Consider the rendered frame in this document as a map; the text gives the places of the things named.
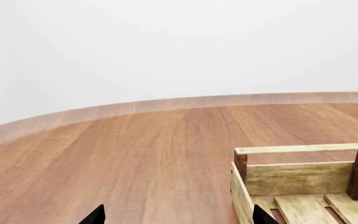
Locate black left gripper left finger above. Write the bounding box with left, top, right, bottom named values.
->
left=78, top=203, right=106, bottom=224

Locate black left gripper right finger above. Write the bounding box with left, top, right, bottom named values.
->
left=252, top=203, right=281, bottom=224

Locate wooden slatted crate tray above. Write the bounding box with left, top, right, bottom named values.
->
left=229, top=142, right=358, bottom=224

